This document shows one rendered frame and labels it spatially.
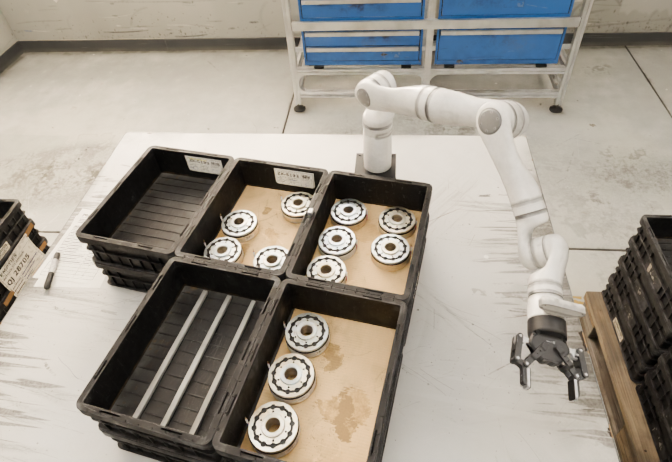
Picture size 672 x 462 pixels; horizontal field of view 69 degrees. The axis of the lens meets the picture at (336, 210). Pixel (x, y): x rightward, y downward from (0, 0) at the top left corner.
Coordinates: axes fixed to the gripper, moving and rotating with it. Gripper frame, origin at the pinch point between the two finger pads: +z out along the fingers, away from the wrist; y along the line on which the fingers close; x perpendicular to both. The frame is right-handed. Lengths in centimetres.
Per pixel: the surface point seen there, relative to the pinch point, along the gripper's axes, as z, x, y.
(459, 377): -7.9, -27.5, 8.1
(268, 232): -38, -33, 64
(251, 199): -50, -37, 73
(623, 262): -74, -55, -61
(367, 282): -25.0, -23.6, 34.9
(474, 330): -21.6, -28.8, 4.2
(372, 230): -43, -27, 36
